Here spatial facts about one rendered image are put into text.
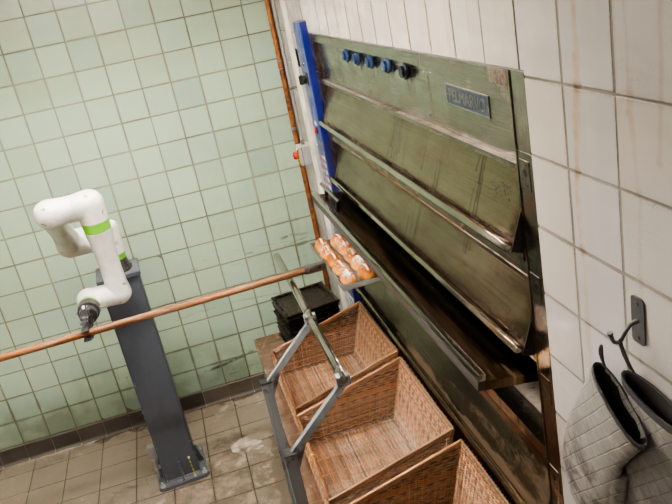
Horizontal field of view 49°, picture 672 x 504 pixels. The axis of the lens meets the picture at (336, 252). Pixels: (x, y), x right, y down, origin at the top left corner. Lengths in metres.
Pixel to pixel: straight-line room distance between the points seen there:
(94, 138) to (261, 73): 0.96
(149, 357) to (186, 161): 1.11
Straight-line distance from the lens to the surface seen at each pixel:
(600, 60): 1.25
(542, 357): 1.75
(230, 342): 4.53
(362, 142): 2.70
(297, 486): 2.49
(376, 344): 3.29
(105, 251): 3.27
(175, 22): 4.07
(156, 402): 3.88
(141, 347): 3.74
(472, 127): 1.79
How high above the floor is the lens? 2.36
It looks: 21 degrees down
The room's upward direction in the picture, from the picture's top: 12 degrees counter-clockwise
